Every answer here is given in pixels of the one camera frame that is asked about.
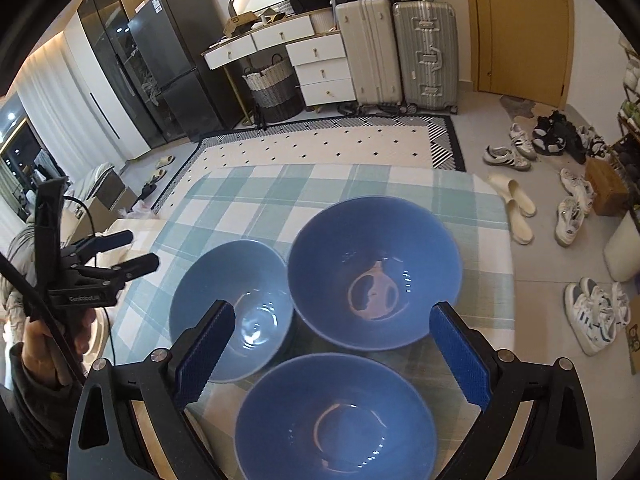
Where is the green plaid tablecloth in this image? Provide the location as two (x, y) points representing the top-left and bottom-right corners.
(107, 164), (516, 480)

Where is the black shoe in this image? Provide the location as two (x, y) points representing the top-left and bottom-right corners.
(531, 112), (588, 163)

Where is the thick black cable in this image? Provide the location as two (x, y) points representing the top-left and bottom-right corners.
(0, 252), (86, 386)

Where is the person's left forearm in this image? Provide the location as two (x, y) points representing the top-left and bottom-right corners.
(0, 342), (88, 480)

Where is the dark window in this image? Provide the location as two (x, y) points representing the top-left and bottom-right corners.
(0, 97), (43, 221)

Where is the white drawer unit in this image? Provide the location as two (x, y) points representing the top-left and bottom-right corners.
(286, 32), (357, 107)

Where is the white suitcase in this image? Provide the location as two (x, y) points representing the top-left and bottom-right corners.
(335, 0), (405, 111)

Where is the black and white patterned rug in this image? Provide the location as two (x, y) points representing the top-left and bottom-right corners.
(150, 114), (467, 216)

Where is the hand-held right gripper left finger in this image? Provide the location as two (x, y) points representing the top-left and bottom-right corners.
(67, 300), (236, 480)

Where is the wooden door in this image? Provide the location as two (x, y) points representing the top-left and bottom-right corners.
(462, 0), (575, 108)

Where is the silver suitcase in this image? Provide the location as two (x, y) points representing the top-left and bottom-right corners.
(392, 1), (460, 113)

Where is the dark grey fridge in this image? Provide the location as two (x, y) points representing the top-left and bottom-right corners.
(127, 0), (236, 143)

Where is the white sneaker with blue stripes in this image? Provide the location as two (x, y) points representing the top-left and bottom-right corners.
(564, 282), (613, 356)
(580, 276), (632, 333)

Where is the white curtain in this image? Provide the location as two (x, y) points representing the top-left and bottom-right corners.
(17, 55), (126, 176)

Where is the wooden shoe rack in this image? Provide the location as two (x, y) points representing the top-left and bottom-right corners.
(617, 35), (640, 191)

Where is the white bag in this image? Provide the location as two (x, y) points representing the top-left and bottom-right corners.
(602, 210), (640, 283)

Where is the white sneaker with black stripes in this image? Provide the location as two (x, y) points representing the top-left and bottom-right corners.
(482, 146), (532, 173)
(509, 122), (538, 161)

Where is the open cardboard box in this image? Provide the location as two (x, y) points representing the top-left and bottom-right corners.
(223, 12), (261, 38)

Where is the woven laundry basket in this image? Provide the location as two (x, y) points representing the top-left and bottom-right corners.
(242, 54), (304, 123)

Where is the white vanity desk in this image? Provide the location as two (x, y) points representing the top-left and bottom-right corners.
(201, 9), (341, 126)

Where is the brown doormat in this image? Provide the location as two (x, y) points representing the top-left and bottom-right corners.
(500, 95), (536, 120)

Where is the dark glass cabinet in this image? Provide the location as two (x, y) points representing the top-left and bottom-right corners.
(77, 0), (168, 148)

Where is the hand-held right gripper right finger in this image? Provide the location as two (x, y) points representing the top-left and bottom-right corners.
(440, 302), (598, 480)

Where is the white wardrobe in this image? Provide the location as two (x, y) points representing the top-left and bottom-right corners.
(62, 12), (151, 161)

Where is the blue bowl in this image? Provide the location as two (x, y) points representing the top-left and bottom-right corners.
(235, 352), (438, 480)
(169, 240), (295, 383)
(287, 196), (463, 351)

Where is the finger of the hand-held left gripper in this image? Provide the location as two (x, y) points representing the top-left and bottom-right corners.
(60, 230), (135, 267)
(75, 254), (160, 288)

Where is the person's left hand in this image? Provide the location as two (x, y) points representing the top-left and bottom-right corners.
(20, 305), (101, 386)

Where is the cream slipper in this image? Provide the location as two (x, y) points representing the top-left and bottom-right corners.
(487, 174), (537, 218)
(506, 199), (535, 246)

